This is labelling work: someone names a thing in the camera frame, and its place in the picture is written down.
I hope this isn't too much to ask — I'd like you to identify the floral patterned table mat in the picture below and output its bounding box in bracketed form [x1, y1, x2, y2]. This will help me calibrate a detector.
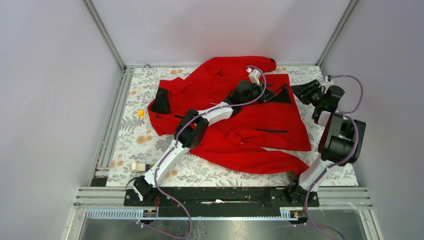
[106, 65, 359, 187]

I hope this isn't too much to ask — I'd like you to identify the small yellow cube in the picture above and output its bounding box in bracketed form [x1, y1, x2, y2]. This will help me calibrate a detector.
[137, 109, 145, 118]

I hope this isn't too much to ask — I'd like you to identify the aluminium frame rail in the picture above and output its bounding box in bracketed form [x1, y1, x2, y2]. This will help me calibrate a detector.
[65, 186, 383, 240]

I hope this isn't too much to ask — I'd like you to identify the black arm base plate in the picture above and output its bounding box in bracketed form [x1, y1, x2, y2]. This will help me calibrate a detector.
[123, 187, 305, 218]

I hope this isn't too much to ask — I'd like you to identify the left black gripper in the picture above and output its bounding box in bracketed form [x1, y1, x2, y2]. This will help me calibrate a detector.
[240, 80, 275, 105]

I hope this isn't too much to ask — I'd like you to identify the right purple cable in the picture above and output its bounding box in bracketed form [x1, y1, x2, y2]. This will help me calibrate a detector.
[293, 74, 365, 240]

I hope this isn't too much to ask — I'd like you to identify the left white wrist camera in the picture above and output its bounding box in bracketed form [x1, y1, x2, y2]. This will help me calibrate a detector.
[246, 66, 262, 86]

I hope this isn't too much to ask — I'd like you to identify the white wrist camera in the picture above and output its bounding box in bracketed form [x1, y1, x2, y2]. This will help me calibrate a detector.
[319, 75, 334, 94]
[246, 66, 262, 86]

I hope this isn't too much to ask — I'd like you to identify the red zip-up jacket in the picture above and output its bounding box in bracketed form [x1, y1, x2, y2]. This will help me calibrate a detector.
[147, 56, 311, 175]

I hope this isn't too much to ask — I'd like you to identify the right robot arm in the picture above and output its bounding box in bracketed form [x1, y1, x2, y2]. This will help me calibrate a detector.
[285, 80, 366, 206]

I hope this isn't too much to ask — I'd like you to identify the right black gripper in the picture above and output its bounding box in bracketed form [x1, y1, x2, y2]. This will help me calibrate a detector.
[289, 79, 324, 108]

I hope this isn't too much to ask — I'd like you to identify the multicoloured block row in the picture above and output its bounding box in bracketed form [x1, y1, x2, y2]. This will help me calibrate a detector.
[131, 162, 154, 173]

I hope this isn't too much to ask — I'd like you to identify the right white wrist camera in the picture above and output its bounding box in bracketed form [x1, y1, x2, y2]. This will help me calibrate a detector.
[319, 75, 334, 94]

